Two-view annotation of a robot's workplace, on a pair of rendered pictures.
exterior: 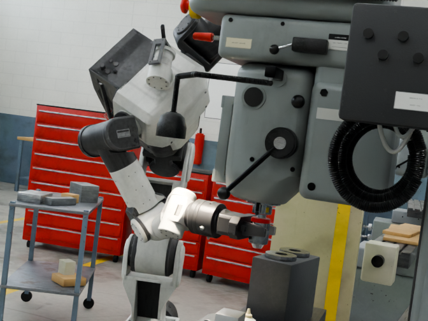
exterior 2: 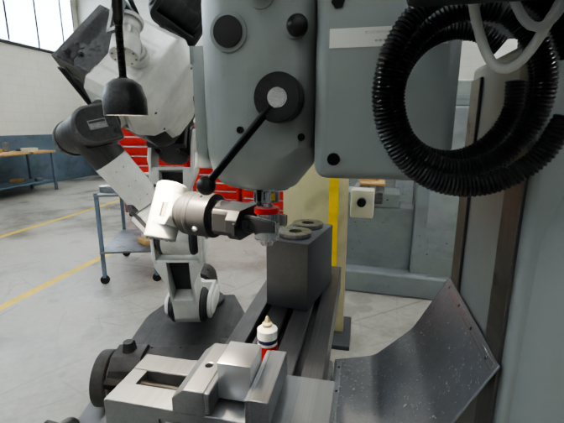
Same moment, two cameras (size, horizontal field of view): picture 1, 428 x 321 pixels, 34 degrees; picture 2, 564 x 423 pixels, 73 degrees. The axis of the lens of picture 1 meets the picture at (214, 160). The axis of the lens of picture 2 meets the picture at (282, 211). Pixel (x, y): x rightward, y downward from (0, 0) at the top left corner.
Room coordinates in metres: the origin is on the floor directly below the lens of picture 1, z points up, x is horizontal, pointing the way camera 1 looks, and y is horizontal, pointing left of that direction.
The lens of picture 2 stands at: (0.99, -0.09, 1.42)
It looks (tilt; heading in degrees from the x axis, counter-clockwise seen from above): 13 degrees down; 355
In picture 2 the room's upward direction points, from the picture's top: straight up
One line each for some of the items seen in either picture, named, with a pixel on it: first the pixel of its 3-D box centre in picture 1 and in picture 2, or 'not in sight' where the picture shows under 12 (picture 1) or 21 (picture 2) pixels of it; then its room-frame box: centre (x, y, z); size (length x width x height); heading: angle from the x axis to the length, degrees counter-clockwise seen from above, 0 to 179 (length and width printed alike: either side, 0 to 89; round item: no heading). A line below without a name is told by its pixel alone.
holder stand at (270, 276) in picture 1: (283, 286); (300, 259); (2.01, -0.25, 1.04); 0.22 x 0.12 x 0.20; 151
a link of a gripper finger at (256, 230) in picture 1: (253, 230); (258, 226); (1.65, -0.11, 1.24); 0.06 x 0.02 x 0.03; 62
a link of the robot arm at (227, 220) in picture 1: (225, 223); (224, 217); (1.72, -0.05, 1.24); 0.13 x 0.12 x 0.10; 152
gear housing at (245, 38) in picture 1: (300, 48); not in sight; (1.66, -0.17, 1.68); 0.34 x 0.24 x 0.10; 73
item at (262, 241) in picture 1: (259, 232); (266, 225); (1.67, -0.13, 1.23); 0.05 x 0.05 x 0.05
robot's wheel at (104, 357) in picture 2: not in sight; (107, 377); (2.28, 0.44, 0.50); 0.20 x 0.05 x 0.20; 175
